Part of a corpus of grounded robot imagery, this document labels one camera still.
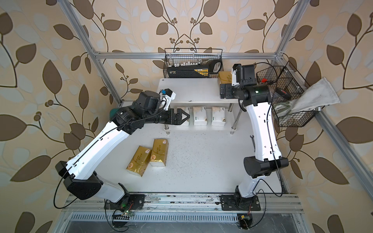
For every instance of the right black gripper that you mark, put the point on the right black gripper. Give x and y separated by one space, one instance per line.
228 95

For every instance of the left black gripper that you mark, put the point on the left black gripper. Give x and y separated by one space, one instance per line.
173 121

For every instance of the gold tissue pack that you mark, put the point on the gold tissue pack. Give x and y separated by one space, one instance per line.
224 77
140 161
159 152

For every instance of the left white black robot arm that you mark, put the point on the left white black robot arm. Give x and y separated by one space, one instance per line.
78 174

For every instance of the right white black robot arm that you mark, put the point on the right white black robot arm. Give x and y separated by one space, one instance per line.
257 101

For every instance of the white two-tier shelf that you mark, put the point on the white two-tier shelf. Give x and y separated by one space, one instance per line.
205 93

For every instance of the black yellow tool box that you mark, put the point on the black yellow tool box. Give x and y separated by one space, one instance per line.
210 69

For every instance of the silver wrench left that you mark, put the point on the silver wrench left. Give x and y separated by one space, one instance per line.
253 142

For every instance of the green plastic tool case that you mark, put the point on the green plastic tool case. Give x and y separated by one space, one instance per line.
113 113

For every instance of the white cloth rag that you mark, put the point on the white cloth rag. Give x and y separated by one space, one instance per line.
320 94

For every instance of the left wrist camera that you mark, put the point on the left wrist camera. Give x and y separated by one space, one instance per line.
166 97

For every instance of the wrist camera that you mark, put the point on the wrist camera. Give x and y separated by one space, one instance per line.
166 97
243 75

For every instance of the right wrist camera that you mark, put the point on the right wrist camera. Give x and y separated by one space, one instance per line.
243 75

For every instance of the red handled tool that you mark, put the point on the red handled tool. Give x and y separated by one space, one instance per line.
267 82

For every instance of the black wire basket rear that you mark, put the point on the black wire basket rear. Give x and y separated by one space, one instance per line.
183 55

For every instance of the black wire basket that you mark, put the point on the black wire basket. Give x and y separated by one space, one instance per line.
285 89
183 55

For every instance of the black wire basket right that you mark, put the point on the black wire basket right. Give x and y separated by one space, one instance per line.
285 89

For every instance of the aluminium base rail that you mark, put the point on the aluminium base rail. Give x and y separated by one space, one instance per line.
184 207

